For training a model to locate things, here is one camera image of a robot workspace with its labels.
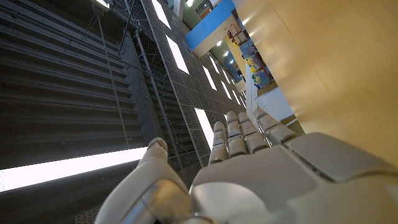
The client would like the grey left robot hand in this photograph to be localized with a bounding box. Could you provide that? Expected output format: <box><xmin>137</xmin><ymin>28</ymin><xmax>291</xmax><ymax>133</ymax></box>
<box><xmin>95</xmin><ymin>107</ymin><xmax>398</xmax><ymax>224</ymax></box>

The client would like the white board panel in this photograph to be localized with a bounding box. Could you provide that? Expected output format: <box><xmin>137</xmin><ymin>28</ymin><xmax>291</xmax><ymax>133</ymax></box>
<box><xmin>254</xmin><ymin>86</ymin><xmax>295</xmax><ymax>122</ymax></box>

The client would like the rectangular ceiling light panel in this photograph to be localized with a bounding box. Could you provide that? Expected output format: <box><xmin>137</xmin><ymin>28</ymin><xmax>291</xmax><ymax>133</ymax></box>
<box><xmin>151</xmin><ymin>0</ymin><xmax>172</xmax><ymax>29</ymax></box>
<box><xmin>165</xmin><ymin>34</ymin><xmax>190</xmax><ymax>75</ymax></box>
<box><xmin>202</xmin><ymin>65</ymin><xmax>218</xmax><ymax>91</ymax></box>
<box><xmin>194</xmin><ymin>108</ymin><xmax>215</xmax><ymax>150</ymax></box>

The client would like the grey shelf unit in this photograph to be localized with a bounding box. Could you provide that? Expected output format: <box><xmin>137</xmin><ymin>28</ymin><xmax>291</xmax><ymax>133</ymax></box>
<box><xmin>228</xmin><ymin>23</ymin><xmax>278</xmax><ymax>94</ymax></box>

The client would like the long white light tube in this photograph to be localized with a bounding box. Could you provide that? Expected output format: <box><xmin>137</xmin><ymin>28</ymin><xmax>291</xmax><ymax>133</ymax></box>
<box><xmin>0</xmin><ymin>146</ymin><xmax>149</xmax><ymax>193</ymax></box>

